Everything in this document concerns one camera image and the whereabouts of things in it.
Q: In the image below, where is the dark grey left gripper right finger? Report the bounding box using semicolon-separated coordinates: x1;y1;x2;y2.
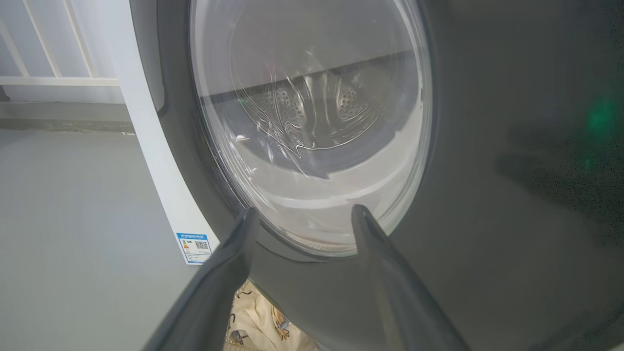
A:
351;204;471;351

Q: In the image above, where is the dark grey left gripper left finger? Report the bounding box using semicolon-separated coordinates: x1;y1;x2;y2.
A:
144;207;261;351

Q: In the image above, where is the cream cartoon print garment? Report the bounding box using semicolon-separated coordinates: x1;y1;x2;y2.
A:
224;279;318;351

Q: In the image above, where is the grey washing machine door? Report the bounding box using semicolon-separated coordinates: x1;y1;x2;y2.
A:
129;0;624;351

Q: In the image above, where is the white front-load washing machine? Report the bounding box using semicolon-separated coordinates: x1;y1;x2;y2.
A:
105;0;220;265

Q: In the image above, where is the blue energy label sticker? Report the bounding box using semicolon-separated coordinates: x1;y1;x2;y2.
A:
176;233;213;265

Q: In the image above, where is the white metal railing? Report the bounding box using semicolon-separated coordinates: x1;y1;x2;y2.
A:
0;0;120;88

